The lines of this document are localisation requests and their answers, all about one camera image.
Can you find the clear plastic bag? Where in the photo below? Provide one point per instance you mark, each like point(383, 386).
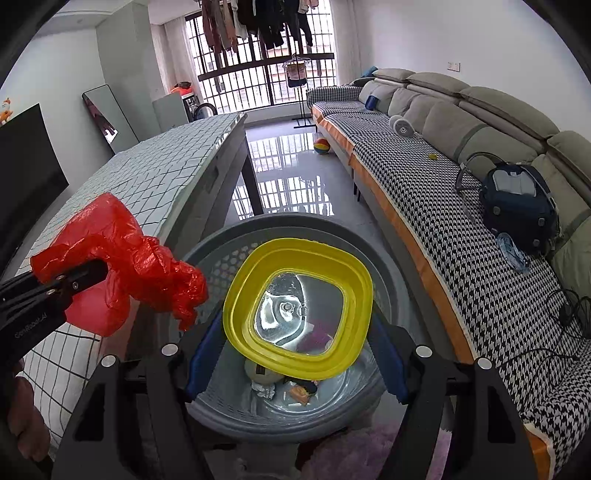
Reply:
point(512, 251)

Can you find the small orange black item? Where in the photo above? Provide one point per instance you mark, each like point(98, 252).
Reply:
point(302, 392)

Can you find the grey perforated basket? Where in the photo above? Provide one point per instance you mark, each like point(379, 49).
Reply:
point(277, 220)

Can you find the black framed mirror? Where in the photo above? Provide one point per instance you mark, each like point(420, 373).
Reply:
point(111, 115)

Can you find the red plastic bag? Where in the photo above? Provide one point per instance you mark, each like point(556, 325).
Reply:
point(138, 258)

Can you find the small clothes hanger stand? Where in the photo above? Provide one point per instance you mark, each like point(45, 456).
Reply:
point(295, 71)

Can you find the row of hanging clothes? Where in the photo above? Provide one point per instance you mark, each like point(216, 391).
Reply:
point(249, 23)

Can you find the grey blue cushion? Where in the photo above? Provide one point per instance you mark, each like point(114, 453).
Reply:
point(376, 96)

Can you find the person's left hand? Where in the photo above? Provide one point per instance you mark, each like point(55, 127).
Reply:
point(27, 415)

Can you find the white sheer curtain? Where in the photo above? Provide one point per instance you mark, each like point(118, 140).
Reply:
point(346, 46)

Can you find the white cabinet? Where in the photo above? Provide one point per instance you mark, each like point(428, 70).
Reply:
point(171, 113)

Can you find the purple fluffy rug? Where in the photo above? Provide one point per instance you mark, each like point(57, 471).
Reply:
point(351, 452)

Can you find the white wall switch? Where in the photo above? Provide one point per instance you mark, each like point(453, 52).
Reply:
point(453, 66)

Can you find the black round hoop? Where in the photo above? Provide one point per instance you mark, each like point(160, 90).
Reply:
point(205, 107)

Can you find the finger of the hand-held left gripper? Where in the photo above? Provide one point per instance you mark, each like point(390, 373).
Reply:
point(74, 282)

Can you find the houndstooth sofa cover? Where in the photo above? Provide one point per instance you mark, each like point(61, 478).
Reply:
point(438, 221)

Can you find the grey table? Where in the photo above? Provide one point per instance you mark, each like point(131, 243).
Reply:
point(203, 198)

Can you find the black television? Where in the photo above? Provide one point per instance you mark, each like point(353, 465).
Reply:
point(27, 170)

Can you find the grey sofa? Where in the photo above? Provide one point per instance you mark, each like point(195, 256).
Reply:
point(498, 120)

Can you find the yellow plastic container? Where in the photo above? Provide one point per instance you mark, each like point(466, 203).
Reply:
point(240, 304)

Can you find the beige plush bear head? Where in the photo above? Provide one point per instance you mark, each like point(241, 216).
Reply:
point(258, 371)

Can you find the dark blue backpack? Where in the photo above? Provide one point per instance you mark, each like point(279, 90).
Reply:
point(517, 207)

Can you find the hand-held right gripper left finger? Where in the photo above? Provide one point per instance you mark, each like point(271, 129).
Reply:
point(203, 357)

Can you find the red white water dispenser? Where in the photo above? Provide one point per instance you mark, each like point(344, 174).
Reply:
point(184, 90)

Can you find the black window grille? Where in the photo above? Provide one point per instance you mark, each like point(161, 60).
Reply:
point(258, 78)

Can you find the colourful ball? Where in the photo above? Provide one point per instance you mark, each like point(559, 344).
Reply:
point(322, 146)

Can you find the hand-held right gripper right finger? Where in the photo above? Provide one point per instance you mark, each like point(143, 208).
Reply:
point(392, 364)

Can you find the blue cloth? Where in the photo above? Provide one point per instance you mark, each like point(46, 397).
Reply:
point(369, 71)

